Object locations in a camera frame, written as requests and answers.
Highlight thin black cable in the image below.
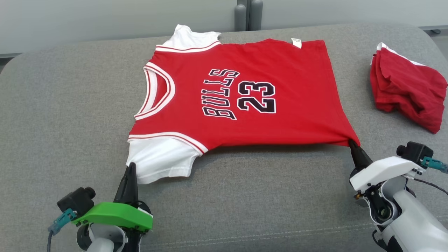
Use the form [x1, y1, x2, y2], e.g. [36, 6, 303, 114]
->
[413, 178, 448, 196]

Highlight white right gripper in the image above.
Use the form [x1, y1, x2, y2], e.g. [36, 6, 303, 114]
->
[348, 139, 424, 192]

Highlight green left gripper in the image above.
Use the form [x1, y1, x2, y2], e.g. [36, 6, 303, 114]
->
[72, 162, 153, 232]

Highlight grey partition post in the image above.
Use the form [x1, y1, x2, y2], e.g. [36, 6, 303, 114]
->
[234, 0, 264, 32]

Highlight red white basketball jersey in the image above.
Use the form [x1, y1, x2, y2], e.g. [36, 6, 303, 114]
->
[126, 24, 361, 185]

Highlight grey fabric sofa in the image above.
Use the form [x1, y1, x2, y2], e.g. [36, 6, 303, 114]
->
[0, 23, 448, 252]

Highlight red shorts with white trim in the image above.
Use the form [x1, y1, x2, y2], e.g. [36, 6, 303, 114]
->
[370, 42, 448, 134]

